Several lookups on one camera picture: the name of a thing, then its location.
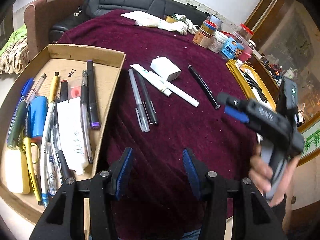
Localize white cream tube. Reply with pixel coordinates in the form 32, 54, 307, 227
57, 97, 88, 176

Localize clear blue ballpoint pen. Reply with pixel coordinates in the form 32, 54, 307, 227
47, 121, 61, 197

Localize white toothbrush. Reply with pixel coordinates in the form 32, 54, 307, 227
40, 102, 55, 208

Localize yellow black pen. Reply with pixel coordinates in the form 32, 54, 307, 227
25, 137, 42, 205

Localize blue battery pack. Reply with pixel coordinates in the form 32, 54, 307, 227
30, 96, 48, 142

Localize person's right hand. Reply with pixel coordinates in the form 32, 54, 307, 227
249, 144, 300, 207

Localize black marker pen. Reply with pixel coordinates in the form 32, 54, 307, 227
187, 65, 220, 110

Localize yellow tray with pens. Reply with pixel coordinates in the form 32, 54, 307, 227
226, 60, 276, 111

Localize maroon tablecloth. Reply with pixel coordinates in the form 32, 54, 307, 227
60, 10, 257, 239

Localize pink container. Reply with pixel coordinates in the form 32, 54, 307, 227
238, 46, 253, 62

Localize blue labelled plastic jar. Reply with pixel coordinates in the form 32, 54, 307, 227
220, 32, 248, 60

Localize purple capped black marker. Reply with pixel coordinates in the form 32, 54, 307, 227
87, 60, 101, 130

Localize white plastic tub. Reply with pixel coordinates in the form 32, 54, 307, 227
207, 30, 228, 53

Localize clear gel pen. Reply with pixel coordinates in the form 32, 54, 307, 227
129, 69, 150, 132

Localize black slim pen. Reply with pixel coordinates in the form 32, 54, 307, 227
137, 73, 158, 125

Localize white power adapter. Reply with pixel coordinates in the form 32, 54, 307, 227
150, 57, 181, 81

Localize red lid clear jar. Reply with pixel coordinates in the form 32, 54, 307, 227
236, 23, 254, 41

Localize white marker pen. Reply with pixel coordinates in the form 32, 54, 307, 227
149, 71, 199, 107

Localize stacked tape rolls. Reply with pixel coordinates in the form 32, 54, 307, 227
200, 15, 222, 35

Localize white tube long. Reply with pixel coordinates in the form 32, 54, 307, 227
131, 63, 171, 97

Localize white gloves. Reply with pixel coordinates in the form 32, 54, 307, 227
158, 14, 197, 36

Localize yellow scissors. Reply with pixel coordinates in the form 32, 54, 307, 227
20, 138, 40, 165

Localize red item plastic bag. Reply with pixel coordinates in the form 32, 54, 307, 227
68, 79, 81, 99

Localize black red pen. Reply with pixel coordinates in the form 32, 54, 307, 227
59, 80, 68, 102

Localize white eraser block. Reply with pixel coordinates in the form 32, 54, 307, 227
4, 149, 30, 194

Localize yellow black mechanical pencil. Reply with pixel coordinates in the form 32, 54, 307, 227
48, 72, 60, 102

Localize white paper sheet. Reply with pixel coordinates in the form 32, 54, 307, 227
121, 10, 164, 28

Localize clear black ballpoint pen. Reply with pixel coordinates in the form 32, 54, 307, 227
26, 73, 47, 104

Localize cardboard tray box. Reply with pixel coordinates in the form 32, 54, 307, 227
1, 44, 125, 224

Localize blue marker pen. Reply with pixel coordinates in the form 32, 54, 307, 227
19, 78, 34, 102

